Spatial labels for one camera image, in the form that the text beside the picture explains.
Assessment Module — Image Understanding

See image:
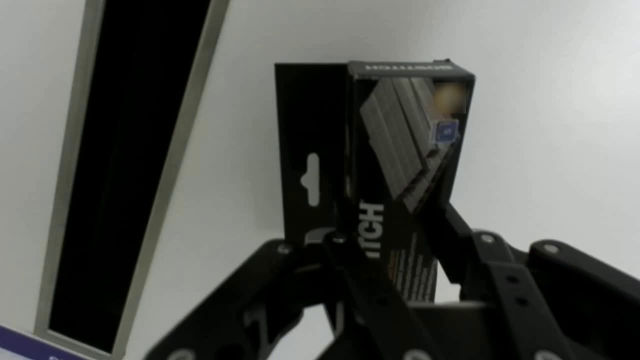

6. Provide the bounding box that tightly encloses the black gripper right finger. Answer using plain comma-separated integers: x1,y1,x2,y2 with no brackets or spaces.
436,199,640,360

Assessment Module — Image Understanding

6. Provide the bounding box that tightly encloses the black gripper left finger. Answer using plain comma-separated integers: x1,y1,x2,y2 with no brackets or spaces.
141,228,436,360

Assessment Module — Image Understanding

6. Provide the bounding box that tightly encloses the black printed product box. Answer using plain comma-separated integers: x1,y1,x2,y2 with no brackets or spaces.
274,59,477,306

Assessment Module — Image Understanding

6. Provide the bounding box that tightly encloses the blue flat object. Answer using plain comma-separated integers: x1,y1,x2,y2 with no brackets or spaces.
0,324,85,360

